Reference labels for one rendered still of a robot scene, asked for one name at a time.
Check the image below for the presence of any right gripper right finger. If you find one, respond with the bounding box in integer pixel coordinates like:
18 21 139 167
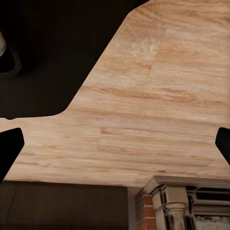
215 127 230 165

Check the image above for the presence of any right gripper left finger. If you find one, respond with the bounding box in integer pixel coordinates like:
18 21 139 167
0 127 24 184

